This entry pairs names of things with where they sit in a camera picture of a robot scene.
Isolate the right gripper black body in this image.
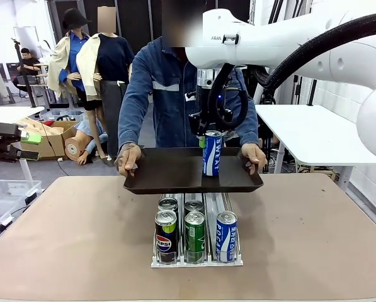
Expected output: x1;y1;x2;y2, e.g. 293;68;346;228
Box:
187;84;236;126

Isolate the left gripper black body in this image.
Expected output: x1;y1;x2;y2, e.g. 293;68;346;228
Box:
0;120;21;162

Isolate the blue Pocari Sweat can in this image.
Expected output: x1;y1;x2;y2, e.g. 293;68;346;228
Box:
216;211;239;264
202;130;223;177

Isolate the dark brown serving tray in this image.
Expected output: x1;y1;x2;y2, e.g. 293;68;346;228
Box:
122;147;265;195

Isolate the green Chilsung cider can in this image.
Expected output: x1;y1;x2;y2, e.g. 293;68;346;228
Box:
184;210;206;264
184;199;204;215

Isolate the person's right sleeved forearm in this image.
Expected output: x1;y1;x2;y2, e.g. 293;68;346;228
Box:
118;94;145;149

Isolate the person's left sleeved forearm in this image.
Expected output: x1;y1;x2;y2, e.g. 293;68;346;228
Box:
234;103;260;148

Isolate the person in denim jacket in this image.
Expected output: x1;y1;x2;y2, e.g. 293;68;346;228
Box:
118;0;260;149

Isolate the person's left hand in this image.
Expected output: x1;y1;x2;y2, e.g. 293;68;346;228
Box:
240;143;268;176

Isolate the person's right hand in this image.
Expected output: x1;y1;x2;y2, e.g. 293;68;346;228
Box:
114;142;143;178

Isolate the small white side table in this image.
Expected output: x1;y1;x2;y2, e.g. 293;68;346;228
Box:
0;106;46;189

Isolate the brown cardboard box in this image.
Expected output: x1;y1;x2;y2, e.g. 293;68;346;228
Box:
19;116;79;160

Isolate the mannequin lying in blue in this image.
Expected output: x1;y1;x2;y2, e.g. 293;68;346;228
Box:
64;118;109;167

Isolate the black tripod stand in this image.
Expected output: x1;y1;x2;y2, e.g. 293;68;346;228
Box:
11;38;37;108

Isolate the seated man in black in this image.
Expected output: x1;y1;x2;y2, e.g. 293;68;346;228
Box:
13;47;43;94

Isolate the white can dispenser rack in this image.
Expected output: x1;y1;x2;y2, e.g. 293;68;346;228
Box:
151;191;244;269

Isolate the black Pepsi can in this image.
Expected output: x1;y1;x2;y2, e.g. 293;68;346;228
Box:
154;209;179;264
157;197;179;215

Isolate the large white table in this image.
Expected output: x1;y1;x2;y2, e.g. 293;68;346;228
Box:
255;104;376;191

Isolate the black light stand pole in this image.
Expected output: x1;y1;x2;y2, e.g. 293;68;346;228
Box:
306;78;318;106

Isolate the mannequin in blue shirt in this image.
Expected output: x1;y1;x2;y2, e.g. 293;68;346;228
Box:
47;18;108;160

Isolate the mannequin in navy top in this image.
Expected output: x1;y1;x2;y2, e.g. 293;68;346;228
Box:
76;6;135;162

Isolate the black brimmed hat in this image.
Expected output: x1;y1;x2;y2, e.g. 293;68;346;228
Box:
62;8;93;31

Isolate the thin black floor cable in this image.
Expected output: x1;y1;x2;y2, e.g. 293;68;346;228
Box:
41;121;69;176

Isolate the black camera tripod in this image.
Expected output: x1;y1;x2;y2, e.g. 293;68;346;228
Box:
259;86;276;106

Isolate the white cable coil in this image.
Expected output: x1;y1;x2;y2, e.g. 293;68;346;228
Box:
265;152;280;172

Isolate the black mannequin base plate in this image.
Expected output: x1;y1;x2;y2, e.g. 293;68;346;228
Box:
101;154;121;168

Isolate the black corrugated cable hose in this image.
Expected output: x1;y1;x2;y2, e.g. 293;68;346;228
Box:
206;11;376;133

